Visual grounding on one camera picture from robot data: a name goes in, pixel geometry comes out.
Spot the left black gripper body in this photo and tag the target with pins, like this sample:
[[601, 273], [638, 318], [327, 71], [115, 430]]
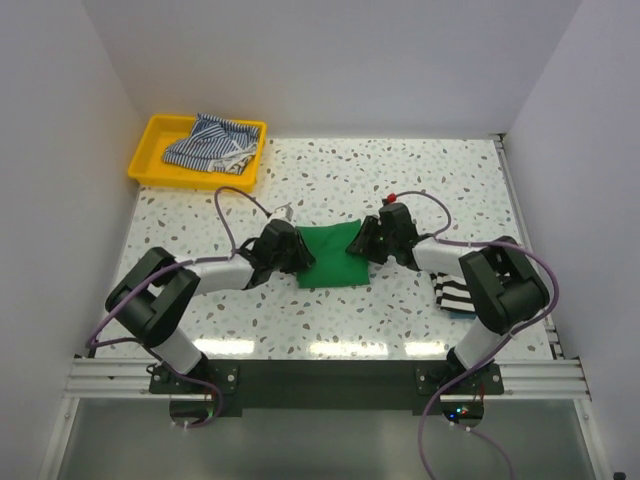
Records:
[[294, 259]]

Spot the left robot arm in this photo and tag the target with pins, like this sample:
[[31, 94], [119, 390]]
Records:
[[150, 301]]

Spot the green tank top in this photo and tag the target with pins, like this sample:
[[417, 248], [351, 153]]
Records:
[[334, 266]]

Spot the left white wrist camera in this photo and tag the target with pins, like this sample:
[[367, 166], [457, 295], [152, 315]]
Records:
[[284, 212]]

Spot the black white striped tank top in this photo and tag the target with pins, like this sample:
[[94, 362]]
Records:
[[451, 293]]

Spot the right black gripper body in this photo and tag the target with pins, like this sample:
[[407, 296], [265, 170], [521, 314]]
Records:
[[391, 243]]

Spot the blue folded tank top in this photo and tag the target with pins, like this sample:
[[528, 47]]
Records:
[[462, 315]]

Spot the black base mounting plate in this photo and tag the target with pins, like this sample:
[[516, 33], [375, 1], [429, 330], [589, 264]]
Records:
[[234, 386]]

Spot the aluminium frame rail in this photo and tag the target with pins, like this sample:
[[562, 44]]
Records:
[[126, 378]]

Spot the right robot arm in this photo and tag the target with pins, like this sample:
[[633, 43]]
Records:
[[495, 279]]

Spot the blue striped tank top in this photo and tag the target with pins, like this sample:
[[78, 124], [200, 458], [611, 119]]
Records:
[[214, 145]]

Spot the yellow plastic tray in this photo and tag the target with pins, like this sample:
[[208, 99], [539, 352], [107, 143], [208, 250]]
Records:
[[148, 169]]

